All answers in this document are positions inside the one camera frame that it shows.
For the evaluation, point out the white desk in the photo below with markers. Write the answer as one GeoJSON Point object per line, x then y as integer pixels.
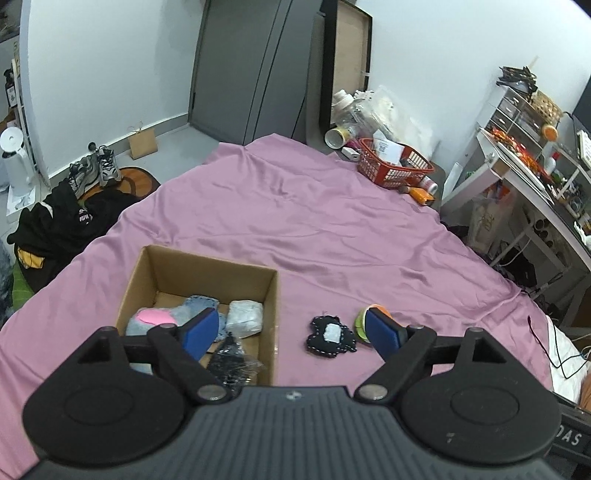
{"type": "Point", "coordinates": [520, 231]}

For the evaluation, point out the clear plastic bags pile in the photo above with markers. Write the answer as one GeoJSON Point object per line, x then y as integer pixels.
{"type": "Point", "coordinates": [396, 120]}

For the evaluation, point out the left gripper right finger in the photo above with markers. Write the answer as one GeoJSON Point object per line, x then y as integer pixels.
{"type": "Point", "coordinates": [405, 351]}

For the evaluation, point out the person hand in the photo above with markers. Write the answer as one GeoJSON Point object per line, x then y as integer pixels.
{"type": "Point", "coordinates": [584, 399]}

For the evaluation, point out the grey pink paw plush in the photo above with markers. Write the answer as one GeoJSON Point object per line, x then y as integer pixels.
{"type": "Point", "coordinates": [146, 318]}

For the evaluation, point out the clear bag black pieces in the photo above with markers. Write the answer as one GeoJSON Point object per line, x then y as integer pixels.
{"type": "Point", "coordinates": [232, 367]}

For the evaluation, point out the orange bottle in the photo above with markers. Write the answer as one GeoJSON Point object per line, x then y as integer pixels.
{"type": "Point", "coordinates": [421, 196]}

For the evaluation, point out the white keyboard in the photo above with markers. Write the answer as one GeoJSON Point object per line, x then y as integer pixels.
{"type": "Point", "coordinates": [584, 147]}

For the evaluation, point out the pink bed sheet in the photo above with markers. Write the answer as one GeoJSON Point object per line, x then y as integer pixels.
{"type": "Point", "coordinates": [338, 242]}

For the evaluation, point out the white cup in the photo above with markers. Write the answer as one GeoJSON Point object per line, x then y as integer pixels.
{"type": "Point", "coordinates": [339, 137]}

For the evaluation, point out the framed board leaning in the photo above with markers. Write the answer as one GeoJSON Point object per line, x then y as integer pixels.
{"type": "Point", "coordinates": [346, 49]}

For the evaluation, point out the drawer organizer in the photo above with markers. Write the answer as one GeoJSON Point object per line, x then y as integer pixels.
{"type": "Point", "coordinates": [516, 117]}

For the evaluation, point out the brown paper bag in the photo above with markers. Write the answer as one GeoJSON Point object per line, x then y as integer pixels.
{"type": "Point", "coordinates": [142, 143]}

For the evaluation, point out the blue denim pouch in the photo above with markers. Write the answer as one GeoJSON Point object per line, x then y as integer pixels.
{"type": "Point", "coordinates": [195, 304]}

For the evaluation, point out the white soft wad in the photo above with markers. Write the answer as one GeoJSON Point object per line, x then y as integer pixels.
{"type": "Point", "coordinates": [245, 318]}

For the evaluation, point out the black felt patch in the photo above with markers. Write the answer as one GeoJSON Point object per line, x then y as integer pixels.
{"type": "Point", "coordinates": [329, 337]}

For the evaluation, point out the grey sneakers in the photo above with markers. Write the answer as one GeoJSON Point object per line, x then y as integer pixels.
{"type": "Point", "coordinates": [98, 167]}

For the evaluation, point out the red plastic basket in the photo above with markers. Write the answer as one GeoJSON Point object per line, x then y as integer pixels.
{"type": "Point", "coordinates": [390, 164]}

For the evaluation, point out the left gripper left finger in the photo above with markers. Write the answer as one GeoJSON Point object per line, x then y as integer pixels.
{"type": "Point", "coordinates": [174, 353]}

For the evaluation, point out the white humidifier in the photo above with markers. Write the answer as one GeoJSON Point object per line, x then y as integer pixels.
{"type": "Point", "coordinates": [17, 162]}

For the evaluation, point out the grey door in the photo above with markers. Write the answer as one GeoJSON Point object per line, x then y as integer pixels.
{"type": "Point", "coordinates": [250, 74]}

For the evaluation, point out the black monitor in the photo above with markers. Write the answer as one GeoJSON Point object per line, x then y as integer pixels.
{"type": "Point", "coordinates": [582, 115]}

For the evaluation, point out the black clothes pile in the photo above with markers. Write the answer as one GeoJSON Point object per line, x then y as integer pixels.
{"type": "Point", "coordinates": [52, 233]}

